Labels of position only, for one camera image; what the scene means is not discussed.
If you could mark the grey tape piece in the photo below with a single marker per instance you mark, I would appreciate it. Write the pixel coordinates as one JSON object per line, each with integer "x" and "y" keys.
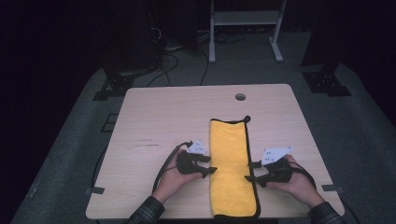
{"x": 95, "y": 190}
{"x": 332, "y": 188}

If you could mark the person's right hand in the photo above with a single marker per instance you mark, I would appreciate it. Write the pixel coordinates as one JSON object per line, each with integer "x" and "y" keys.
{"x": 299, "y": 186}

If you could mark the white metal stand frame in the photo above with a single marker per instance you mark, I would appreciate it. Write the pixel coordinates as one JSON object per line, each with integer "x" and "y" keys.
{"x": 214, "y": 31}

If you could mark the yellow cloth with black trim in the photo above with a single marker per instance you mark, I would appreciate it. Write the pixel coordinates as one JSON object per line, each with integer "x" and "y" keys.
{"x": 230, "y": 174}

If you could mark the person's left hand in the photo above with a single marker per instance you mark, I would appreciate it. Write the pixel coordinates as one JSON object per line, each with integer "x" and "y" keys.
{"x": 171, "y": 183}

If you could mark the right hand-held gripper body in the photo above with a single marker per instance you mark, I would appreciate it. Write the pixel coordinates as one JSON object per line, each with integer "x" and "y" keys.
{"x": 277, "y": 172}

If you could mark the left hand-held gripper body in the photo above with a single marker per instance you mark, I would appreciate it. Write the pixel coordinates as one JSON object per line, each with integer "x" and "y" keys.
{"x": 188, "y": 163}

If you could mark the black stand base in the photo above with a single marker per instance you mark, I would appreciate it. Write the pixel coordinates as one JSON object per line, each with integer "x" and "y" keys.
{"x": 325, "y": 82}
{"x": 113, "y": 85}

